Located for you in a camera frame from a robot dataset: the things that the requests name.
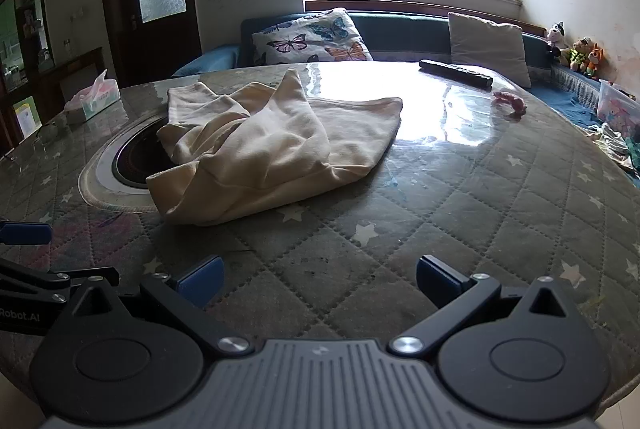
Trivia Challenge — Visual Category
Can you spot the dark wooden display cabinet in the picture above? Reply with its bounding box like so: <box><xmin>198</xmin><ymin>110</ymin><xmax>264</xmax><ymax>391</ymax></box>
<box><xmin>0</xmin><ymin>0</ymin><xmax>57</xmax><ymax>156</ymax></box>

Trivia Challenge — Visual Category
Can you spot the black remote control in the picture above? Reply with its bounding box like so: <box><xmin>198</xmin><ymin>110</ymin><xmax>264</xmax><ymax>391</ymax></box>
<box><xmin>418</xmin><ymin>59</ymin><xmax>494</xmax><ymax>89</ymax></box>

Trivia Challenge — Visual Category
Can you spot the pile of light clothes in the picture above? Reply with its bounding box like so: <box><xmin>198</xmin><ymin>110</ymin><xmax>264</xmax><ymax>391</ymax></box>
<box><xmin>586</xmin><ymin>122</ymin><xmax>640</xmax><ymax>176</ymax></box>

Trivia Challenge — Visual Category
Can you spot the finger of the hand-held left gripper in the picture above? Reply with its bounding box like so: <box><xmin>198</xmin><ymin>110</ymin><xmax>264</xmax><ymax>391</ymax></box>
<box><xmin>0</xmin><ymin>220</ymin><xmax>53</xmax><ymax>246</ymax></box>
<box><xmin>0</xmin><ymin>256</ymin><xmax>121</xmax><ymax>306</ymax></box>

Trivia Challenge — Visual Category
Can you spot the brown plush bear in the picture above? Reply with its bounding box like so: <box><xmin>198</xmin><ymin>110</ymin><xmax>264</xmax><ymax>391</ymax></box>
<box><xmin>569</xmin><ymin>36</ymin><xmax>595</xmax><ymax>73</ymax></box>

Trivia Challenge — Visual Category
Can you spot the butterfly print pillow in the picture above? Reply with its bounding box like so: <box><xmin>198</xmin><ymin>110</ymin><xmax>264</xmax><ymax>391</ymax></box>
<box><xmin>251</xmin><ymin>8</ymin><xmax>374</xmax><ymax>66</ymax></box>

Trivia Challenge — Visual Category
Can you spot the blue sofa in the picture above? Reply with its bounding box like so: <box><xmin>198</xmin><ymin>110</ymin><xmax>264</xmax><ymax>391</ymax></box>
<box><xmin>172</xmin><ymin>9</ymin><xmax>640</xmax><ymax>190</ymax></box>

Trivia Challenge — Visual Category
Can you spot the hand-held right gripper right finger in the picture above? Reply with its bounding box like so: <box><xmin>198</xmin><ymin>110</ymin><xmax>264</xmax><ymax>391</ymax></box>
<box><xmin>389</xmin><ymin>254</ymin><xmax>586</xmax><ymax>357</ymax></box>

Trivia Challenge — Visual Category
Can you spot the black and white plush cow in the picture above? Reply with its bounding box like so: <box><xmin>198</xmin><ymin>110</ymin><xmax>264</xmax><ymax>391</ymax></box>
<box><xmin>545</xmin><ymin>22</ymin><xmax>572</xmax><ymax>63</ymax></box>

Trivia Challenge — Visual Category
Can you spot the round built-in induction cooker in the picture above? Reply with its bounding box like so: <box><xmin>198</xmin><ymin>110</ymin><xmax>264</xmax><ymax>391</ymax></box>
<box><xmin>79</xmin><ymin>108</ymin><xmax>176</xmax><ymax>213</ymax></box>

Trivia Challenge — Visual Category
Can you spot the tissue box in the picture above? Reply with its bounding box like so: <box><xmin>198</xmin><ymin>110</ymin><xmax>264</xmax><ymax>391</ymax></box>
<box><xmin>64</xmin><ymin>69</ymin><xmax>122</xmax><ymax>125</ymax></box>

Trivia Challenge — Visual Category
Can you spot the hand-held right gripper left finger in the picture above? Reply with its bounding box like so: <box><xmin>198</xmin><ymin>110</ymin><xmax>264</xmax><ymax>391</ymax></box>
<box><xmin>50</xmin><ymin>255</ymin><xmax>255</xmax><ymax>362</ymax></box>

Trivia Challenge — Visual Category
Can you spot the clear plastic storage box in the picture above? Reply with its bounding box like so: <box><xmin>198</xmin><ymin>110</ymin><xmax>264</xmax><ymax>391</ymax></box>
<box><xmin>596</xmin><ymin>79</ymin><xmax>640</xmax><ymax>131</ymax></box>

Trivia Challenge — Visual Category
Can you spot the cream garment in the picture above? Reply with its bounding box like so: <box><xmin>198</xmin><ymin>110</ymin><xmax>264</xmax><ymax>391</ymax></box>
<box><xmin>146</xmin><ymin>68</ymin><xmax>405</xmax><ymax>226</ymax></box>

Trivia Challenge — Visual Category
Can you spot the orange plush toy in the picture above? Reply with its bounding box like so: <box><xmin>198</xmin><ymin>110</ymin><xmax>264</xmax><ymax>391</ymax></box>
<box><xmin>585</xmin><ymin>43</ymin><xmax>607</xmax><ymax>81</ymax></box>

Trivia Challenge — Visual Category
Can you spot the dark wooden sideboard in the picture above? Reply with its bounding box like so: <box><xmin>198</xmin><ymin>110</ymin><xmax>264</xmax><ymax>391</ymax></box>
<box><xmin>39</xmin><ymin>46</ymin><xmax>106</xmax><ymax>111</ymax></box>

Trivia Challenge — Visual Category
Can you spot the small pink toy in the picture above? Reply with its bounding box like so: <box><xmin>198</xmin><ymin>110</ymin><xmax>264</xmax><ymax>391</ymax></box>
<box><xmin>493</xmin><ymin>91</ymin><xmax>528</xmax><ymax>119</ymax></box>

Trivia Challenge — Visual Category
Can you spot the plain grey pillow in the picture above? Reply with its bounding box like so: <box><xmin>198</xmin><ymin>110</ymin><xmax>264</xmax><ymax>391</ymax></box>
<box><xmin>447</xmin><ymin>12</ymin><xmax>533</xmax><ymax>89</ymax></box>

